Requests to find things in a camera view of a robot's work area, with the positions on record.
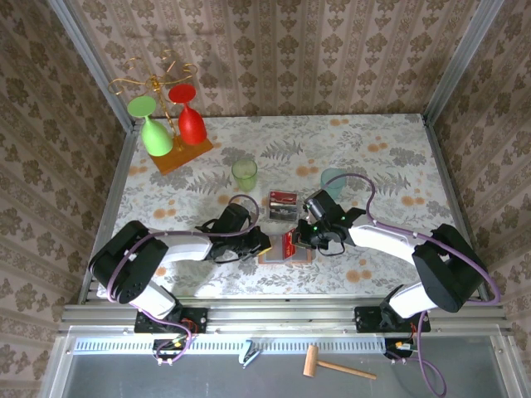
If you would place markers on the red credit card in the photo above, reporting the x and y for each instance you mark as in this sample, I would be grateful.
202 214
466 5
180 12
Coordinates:
288 250
286 195

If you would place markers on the clear acrylic card box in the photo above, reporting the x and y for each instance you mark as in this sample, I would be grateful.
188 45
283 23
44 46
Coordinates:
299 205

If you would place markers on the red plastic wine glass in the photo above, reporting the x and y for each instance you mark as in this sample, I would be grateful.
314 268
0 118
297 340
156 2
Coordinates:
192 124

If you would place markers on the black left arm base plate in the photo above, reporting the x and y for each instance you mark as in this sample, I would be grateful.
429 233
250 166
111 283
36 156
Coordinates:
197 319

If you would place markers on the teal translucent plastic cup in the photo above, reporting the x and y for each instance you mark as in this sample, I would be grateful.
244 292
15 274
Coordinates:
332 176

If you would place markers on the floral patterned tablecloth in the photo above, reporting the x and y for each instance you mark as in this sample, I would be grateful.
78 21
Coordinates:
257 132

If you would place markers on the small wooden mallet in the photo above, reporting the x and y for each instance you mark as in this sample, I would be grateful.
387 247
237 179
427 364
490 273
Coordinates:
310 360

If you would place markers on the green translucent plastic cup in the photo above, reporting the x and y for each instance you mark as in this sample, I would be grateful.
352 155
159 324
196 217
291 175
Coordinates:
245 176

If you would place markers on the grey metal shelf panel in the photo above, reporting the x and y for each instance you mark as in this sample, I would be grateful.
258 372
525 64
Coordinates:
207 381

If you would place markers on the blue white plastic clip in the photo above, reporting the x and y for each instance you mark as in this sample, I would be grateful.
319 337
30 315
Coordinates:
249 352

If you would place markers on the brown leather card holder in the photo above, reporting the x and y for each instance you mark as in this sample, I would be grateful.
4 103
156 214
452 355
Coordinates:
305 257

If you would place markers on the black power connector block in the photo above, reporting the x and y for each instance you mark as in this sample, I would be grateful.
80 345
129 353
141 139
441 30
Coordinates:
390 343
157 343

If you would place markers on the aluminium frame rail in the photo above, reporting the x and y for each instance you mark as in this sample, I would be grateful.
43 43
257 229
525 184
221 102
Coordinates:
282 315

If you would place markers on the aluminium table side rail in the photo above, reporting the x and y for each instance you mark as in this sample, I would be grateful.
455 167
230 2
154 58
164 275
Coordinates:
449 186
120 174

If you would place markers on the aluminium frame post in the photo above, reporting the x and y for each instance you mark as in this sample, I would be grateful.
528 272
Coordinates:
462 58
94 62

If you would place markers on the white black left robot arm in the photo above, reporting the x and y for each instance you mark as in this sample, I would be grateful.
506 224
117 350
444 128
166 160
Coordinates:
186 246

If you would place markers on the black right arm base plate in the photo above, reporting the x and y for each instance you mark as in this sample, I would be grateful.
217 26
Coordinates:
367 319

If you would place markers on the black VIP credit card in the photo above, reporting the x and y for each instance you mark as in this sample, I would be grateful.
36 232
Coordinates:
284 212

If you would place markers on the green plastic wine glass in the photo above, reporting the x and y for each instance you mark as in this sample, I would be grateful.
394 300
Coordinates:
157 139

